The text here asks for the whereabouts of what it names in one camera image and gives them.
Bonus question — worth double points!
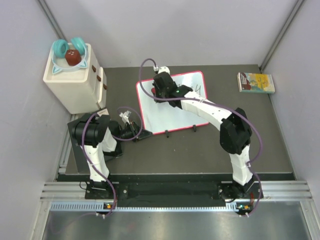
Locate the red-framed whiteboard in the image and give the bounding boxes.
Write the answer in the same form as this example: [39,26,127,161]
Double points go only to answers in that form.
[135,70,210,136]

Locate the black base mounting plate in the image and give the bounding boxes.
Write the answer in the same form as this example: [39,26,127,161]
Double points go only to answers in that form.
[84,181,263,208]

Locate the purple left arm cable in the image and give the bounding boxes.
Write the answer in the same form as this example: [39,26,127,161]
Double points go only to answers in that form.
[82,106,144,217]

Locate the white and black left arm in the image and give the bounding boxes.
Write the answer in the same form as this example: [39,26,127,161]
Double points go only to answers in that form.
[67,110,153,199]

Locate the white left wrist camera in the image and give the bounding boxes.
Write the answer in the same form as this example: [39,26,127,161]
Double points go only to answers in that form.
[119,110,132,124]

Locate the cream drawer cabinet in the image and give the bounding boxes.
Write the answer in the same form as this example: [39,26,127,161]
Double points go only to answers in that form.
[43,43,107,115]

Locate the dark red cube toy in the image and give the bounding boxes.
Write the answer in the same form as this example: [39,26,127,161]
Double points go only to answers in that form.
[64,49,82,66]

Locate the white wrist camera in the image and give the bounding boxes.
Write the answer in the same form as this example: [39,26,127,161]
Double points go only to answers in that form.
[154,66,171,74]
[119,110,132,124]

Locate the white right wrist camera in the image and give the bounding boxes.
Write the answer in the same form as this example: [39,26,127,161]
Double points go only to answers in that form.
[154,66,171,74]

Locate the teal cat-ear headphones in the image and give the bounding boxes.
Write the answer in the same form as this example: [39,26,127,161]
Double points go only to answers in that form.
[51,37,89,75]

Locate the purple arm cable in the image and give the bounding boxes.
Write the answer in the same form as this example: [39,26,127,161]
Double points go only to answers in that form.
[82,106,144,217]
[138,58,264,218]

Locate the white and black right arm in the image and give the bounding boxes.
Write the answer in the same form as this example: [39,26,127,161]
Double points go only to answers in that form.
[152,70,254,200]

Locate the grey slotted cable duct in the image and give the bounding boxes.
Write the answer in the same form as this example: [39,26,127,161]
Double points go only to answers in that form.
[50,201,244,212]

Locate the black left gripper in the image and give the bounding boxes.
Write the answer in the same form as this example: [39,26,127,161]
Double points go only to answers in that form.
[116,120,152,142]

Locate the aluminium extrusion rail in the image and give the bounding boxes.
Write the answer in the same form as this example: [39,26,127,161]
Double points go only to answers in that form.
[40,180,313,202]

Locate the colourful paperback book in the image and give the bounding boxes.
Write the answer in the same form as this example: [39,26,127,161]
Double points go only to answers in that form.
[237,72,276,94]

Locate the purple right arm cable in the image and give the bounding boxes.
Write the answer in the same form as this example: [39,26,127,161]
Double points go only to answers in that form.
[138,58,264,218]

